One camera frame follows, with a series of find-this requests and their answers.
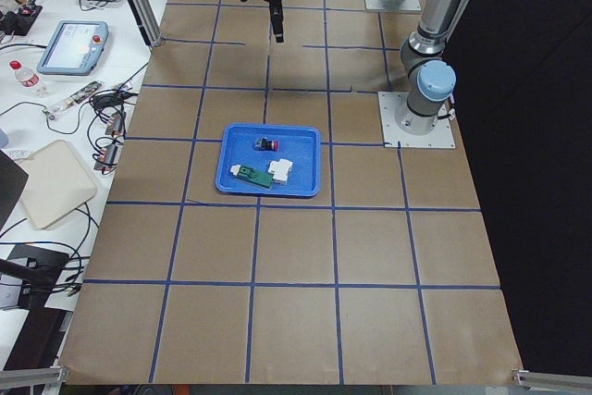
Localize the red emergency stop button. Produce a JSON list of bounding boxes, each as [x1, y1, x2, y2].
[[253, 138, 279, 152]]

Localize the blue plastic tray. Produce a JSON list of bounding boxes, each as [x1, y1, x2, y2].
[[215, 123, 322, 198]]

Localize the white circuit breaker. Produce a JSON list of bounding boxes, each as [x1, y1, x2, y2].
[[267, 158, 293, 185]]

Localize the green terminal block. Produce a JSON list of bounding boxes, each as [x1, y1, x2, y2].
[[229, 165, 273, 189]]

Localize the near teach pendant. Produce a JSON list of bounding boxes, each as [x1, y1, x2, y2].
[[37, 20, 109, 76]]

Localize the plastic water bottle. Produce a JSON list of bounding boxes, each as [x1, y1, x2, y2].
[[9, 60, 48, 97]]

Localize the black monitor stand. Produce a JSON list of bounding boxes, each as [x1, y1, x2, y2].
[[1, 243, 69, 310]]

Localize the usb hub with cables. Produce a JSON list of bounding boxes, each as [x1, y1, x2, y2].
[[92, 109, 127, 175]]

